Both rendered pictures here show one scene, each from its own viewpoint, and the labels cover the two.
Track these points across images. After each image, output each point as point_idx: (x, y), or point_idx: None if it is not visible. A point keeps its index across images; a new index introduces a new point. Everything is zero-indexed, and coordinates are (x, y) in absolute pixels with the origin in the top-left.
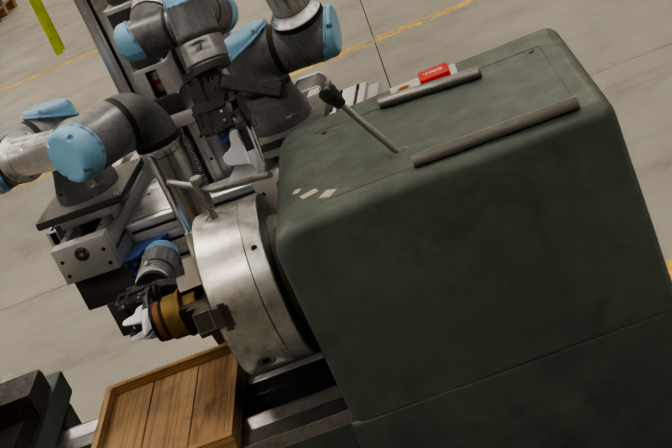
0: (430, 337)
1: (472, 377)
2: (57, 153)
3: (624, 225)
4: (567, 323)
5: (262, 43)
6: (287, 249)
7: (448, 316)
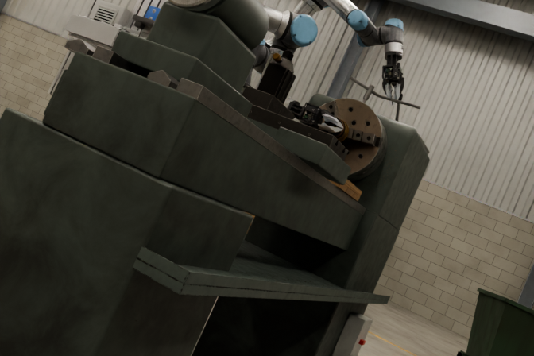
0: (396, 196)
1: (388, 219)
2: (303, 24)
3: (413, 195)
4: (397, 218)
5: (265, 48)
6: (413, 135)
7: (400, 192)
